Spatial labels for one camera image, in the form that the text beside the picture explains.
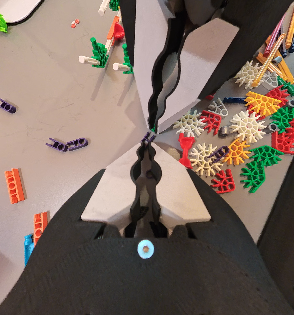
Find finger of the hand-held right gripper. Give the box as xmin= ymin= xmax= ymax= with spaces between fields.
xmin=133 ymin=0 xmax=187 ymax=129
xmin=155 ymin=18 xmax=240 ymax=134

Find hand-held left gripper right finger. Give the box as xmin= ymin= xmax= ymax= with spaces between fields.
xmin=148 ymin=142 xmax=212 ymax=228

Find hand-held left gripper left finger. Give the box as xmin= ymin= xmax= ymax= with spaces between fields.
xmin=81 ymin=142 xmax=147 ymax=225

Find toy rail assembly with spool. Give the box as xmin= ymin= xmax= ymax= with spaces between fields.
xmin=78 ymin=0 xmax=125 ymax=68

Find red toy rod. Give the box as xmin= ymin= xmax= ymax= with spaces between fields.
xmin=263 ymin=12 xmax=287 ymax=57

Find white snowflake toy connector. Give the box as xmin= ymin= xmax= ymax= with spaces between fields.
xmin=189 ymin=142 xmax=225 ymax=177
xmin=229 ymin=110 xmax=267 ymax=144
xmin=173 ymin=109 xmax=206 ymax=137
xmin=234 ymin=60 xmax=263 ymax=89

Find red toy spool piece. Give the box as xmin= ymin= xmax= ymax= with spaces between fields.
xmin=178 ymin=133 xmax=195 ymax=169

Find grey toy connector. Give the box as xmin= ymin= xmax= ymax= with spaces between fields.
xmin=208 ymin=98 xmax=229 ymax=116
xmin=261 ymin=71 xmax=279 ymax=89

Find joined purple toy connectors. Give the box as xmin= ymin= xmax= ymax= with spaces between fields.
xmin=45 ymin=137 xmax=89 ymax=152

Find yellow toy connector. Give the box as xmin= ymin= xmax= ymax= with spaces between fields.
xmin=244 ymin=91 xmax=283 ymax=116
xmin=222 ymin=138 xmax=251 ymax=166

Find orange toy connector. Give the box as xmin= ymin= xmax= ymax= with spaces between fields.
xmin=33 ymin=212 xmax=49 ymax=246
xmin=4 ymin=168 xmax=25 ymax=205

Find cyan toy panel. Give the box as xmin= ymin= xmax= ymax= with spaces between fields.
xmin=24 ymin=234 xmax=34 ymax=267

